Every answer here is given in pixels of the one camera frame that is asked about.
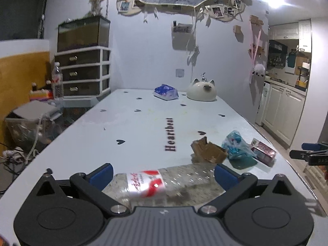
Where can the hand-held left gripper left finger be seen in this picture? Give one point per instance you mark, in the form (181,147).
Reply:
(102,175)

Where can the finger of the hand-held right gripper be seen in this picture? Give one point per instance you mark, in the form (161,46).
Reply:
(299,153)

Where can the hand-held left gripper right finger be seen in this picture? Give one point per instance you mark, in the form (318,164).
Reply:
(225,176)

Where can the torn brown cardboard piece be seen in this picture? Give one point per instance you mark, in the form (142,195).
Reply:
(207,151)

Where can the blue plastic wrapper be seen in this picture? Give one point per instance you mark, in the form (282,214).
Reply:
(237,146)

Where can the small pink box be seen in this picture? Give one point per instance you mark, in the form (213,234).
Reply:
(264,152)

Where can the clear plastic bottle red label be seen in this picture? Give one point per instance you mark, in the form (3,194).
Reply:
(179,182)

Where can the white lower kitchen cabinets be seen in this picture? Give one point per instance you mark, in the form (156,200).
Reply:
(279,110)

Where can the white kitchen cabinets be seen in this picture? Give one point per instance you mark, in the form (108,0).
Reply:
(284,29)
(279,110)

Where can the kitchen counter rack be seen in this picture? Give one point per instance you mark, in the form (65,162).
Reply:
(302,80)

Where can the white cat-shaped ceramic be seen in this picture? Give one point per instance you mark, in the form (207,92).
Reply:
(199,92)

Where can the clear storage box grey lid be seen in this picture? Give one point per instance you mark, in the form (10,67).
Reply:
(30,123)

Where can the white plush sheep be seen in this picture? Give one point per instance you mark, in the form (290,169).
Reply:
(258,69)

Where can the small silver ornament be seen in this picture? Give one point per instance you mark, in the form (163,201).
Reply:
(203,77)

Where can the rainbow striped box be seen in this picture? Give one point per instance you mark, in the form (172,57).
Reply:
(39,93)

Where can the white drawer unit dark drawers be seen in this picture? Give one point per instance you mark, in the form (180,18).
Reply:
(82,74)

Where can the blue tissue pack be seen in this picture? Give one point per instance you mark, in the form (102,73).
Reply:
(166,92)

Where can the standing clear water bottle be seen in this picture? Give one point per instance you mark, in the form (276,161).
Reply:
(57,82)

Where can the white upper kitchen cabinets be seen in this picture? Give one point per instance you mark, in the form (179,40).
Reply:
(284,29)

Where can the glass fish tank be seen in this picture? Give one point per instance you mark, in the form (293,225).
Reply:
(82,33)

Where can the dried flower bunch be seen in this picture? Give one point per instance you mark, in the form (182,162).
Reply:
(97,1)

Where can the wall socket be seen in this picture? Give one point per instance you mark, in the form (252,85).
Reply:
(180,72)

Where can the small wooden wall shelf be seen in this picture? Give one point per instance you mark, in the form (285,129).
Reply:
(237,29)
(256,20)

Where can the clear wall organizer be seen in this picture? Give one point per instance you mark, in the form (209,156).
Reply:
(182,28)

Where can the cloud-shaped photo wall board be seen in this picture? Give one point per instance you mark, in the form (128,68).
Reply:
(124,5)

